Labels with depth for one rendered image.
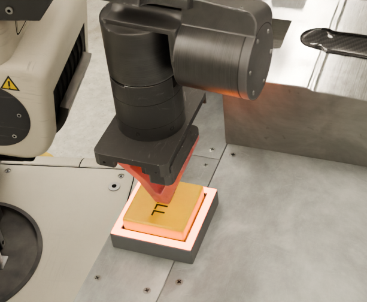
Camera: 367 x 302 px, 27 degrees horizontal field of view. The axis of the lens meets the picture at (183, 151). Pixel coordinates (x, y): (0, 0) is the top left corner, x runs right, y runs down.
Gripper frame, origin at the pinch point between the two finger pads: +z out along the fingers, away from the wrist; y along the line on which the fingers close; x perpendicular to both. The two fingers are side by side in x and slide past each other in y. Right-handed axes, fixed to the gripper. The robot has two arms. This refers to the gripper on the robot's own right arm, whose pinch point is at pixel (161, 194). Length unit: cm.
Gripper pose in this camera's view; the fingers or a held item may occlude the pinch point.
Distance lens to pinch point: 69.4
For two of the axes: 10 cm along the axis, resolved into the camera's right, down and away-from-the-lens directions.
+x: -9.4, -1.7, 3.0
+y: 3.4, -6.6, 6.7
